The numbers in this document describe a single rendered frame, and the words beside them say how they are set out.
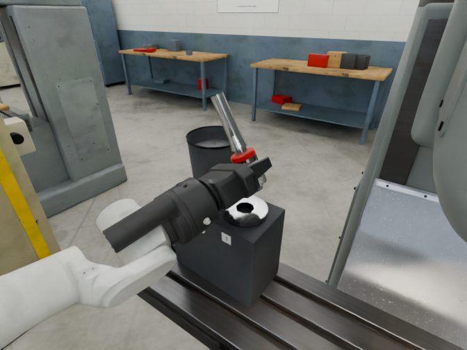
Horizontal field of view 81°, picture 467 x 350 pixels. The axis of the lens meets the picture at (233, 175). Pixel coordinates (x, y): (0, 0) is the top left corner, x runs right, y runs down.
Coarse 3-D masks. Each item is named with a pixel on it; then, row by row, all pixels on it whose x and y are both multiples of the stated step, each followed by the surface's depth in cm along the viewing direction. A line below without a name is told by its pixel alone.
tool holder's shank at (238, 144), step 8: (216, 96) 46; (224, 96) 47; (216, 104) 46; (224, 104) 46; (224, 112) 47; (224, 120) 47; (232, 120) 47; (224, 128) 48; (232, 128) 48; (232, 136) 48; (240, 136) 48; (232, 144) 49; (240, 144) 48; (240, 152) 49
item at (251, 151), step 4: (248, 148) 51; (252, 148) 50; (248, 152) 48; (252, 152) 49; (232, 156) 50; (236, 156) 49; (240, 156) 48; (244, 156) 48; (248, 156) 48; (232, 160) 49; (236, 160) 49; (240, 160) 48; (244, 160) 48
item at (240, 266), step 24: (240, 216) 51; (264, 216) 51; (192, 240) 59; (216, 240) 53; (240, 240) 49; (264, 240) 50; (192, 264) 63; (216, 264) 57; (240, 264) 52; (264, 264) 54; (240, 288) 55; (264, 288) 59
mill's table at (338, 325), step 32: (160, 288) 61; (192, 288) 63; (288, 288) 63; (320, 288) 61; (192, 320) 56; (224, 320) 54; (256, 320) 54; (288, 320) 54; (320, 320) 54; (352, 320) 57; (384, 320) 54
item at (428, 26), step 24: (432, 0) 59; (432, 24) 52; (408, 48) 65; (432, 48) 54; (408, 72) 58; (408, 96) 59; (384, 120) 67; (408, 120) 61; (384, 144) 67; (408, 144) 63; (384, 168) 69; (408, 168) 65; (432, 168) 63; (360, 192) 78; (432, 192) 65; (360, 216) 79; (336, 264) 94
